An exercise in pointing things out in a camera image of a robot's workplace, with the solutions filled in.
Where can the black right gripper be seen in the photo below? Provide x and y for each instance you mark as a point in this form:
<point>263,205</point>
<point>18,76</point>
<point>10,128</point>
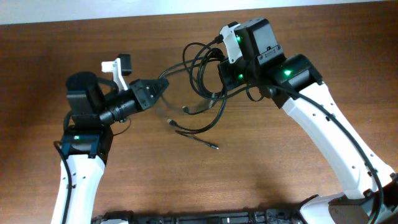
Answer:
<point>229,69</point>

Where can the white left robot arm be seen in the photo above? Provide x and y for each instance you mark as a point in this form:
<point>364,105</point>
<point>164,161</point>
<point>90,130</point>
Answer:
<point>95,104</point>

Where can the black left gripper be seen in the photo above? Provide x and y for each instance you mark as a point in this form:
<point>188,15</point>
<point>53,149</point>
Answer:
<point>144,99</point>

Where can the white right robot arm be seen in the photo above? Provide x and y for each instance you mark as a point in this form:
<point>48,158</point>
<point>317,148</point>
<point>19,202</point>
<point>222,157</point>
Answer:
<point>369,185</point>

